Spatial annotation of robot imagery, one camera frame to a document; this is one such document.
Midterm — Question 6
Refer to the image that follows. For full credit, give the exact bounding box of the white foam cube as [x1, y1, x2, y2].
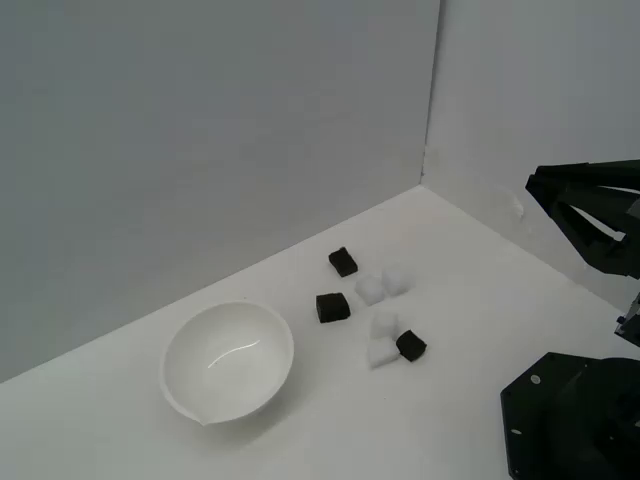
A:
[367, 337, 403, 370]
[369, 310, 401, 341]
[381, 264, 416, 297]
[354, 274, 389, 306]

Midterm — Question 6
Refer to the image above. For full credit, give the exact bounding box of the black foam cube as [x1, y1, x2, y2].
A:
[327, 246, 361, 279]
[395, 329, 428, 364]
[315, 292, 352, 325]

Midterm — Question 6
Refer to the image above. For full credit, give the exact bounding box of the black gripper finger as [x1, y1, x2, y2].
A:
[525, 175, 640, 280]
[532, 159, 640, 191]

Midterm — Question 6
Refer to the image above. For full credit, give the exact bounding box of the white bowl with spout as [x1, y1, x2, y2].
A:
[159, 300, 295, 427]

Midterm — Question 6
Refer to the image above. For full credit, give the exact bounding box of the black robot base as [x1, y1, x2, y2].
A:
[499, 351, 640, 480]

